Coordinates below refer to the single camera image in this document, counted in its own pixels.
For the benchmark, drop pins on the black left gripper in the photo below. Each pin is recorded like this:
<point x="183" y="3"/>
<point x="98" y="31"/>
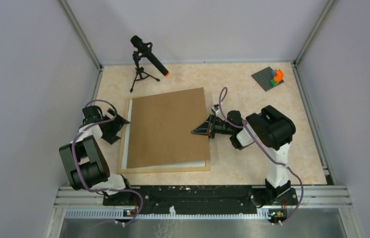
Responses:
<point x="111" y="137"/>

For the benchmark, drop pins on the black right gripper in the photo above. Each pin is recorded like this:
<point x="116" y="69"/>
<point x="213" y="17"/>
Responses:
<point x="207" y="128"/>

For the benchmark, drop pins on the brown cardboard backing board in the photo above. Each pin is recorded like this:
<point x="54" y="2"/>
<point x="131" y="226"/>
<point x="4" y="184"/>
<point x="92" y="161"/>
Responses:
<point x="168" y="128"/>

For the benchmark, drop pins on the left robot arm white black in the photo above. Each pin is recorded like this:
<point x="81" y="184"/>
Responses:
<point x="82" y="158"/>

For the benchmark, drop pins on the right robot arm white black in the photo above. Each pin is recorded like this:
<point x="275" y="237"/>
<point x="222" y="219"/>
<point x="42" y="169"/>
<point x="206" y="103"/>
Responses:
<point x="270" y="127"/>

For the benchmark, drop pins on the black mini tripod stand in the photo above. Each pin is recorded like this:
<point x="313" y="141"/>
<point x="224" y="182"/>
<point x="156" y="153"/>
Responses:
<point x="140" y="72"/>

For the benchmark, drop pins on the grey building brick baseplate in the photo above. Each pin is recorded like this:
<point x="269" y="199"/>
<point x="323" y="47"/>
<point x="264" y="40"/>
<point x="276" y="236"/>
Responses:
<point x="263" y="77"/>

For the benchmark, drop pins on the black microphone orange tip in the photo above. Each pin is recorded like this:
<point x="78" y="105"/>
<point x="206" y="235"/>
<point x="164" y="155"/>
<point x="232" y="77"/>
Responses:
<point x="144" y="50"/>

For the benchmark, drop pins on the colourful toy brick stack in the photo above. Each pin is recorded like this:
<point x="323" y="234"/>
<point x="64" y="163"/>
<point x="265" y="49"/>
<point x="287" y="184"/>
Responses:
<point x="277" y="77"/>

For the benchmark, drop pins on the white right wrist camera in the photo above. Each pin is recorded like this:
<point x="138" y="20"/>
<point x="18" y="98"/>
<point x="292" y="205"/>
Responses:
<point x="215" y="109"/>

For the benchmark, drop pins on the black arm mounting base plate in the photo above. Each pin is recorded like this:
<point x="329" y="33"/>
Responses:
<point x="201" y="199"/>

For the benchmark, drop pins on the aluminium front rail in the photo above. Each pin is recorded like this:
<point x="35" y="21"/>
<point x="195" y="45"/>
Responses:
<point x="80" y="205"/>

